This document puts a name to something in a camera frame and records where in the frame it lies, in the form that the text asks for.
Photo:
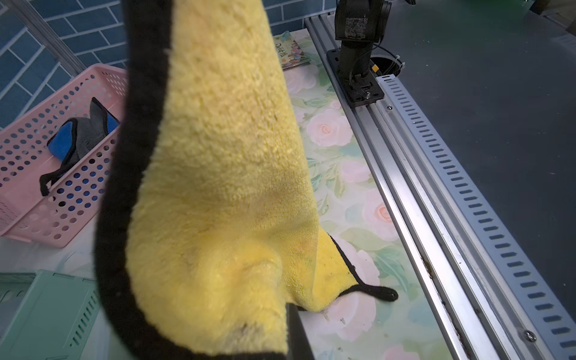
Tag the blue grey dishcloth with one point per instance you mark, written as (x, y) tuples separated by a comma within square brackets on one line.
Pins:
[(75, 139)]

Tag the aluminium mounting rail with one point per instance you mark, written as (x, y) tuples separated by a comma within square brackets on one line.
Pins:
[(478, 313)]

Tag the right picture book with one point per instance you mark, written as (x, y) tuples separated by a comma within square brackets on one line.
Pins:
[(289, 53)]

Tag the yellow dishcloth black trim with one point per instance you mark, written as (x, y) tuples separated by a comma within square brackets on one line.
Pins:
[(208, 236)]

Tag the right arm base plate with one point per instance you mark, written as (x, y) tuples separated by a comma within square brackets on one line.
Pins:
[(359, 86)]

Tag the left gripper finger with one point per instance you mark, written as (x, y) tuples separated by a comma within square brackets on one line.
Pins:
[(298, 333)]

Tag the grey slotted cable duct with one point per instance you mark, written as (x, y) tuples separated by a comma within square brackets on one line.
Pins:
[(552, 322)]

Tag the green plastic file organizer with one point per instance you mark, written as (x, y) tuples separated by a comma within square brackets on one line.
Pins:
[(46, 315)]

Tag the pink plastic basket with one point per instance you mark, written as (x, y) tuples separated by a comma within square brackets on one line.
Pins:
[(73, 200)]

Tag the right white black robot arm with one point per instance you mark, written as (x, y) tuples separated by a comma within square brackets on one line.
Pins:
[(359, 25)]

